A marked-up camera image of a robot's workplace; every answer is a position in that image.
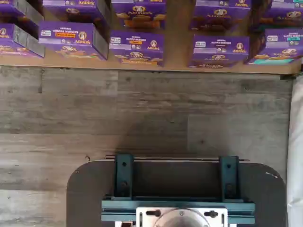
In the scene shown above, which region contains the thin dark metal rod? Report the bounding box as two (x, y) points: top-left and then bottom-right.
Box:
(105, 155), (250, 163)

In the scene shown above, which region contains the grey robot arm base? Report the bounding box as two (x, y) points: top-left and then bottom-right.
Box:
(154, 208), (211, 227)

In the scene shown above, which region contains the purple Annie's snack box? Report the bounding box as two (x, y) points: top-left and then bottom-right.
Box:
(190, 0), (252, 33)
(42, 0), (112, 36)
(250, 0), (303, 33)
(0, 0), (45, 39)
(0, 23), (45, 59)
(188, 34), (250, 70)

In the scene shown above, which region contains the white cloth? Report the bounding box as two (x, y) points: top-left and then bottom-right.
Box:
(285, 70), (303, 227)

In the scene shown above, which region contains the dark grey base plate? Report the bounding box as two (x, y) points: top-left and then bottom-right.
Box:
(66, 160), (288, 227)

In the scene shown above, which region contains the purple Annie's box teal label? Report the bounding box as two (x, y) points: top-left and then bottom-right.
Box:
(244, 28), (303, 66)

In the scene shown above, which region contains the teal metal bracket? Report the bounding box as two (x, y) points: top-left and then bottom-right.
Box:
(218, 156), (240, 199)
(114, 154), (134, 198)

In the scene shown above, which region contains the lower wooden shelf board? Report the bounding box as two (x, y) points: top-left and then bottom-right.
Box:
(0, 0), (303, 76)

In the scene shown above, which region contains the purple Annie's box orange label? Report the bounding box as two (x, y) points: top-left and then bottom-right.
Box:
(38, 20), (109, 61)
(111, 0), (167, 31)
(109, 30), (165, 68)

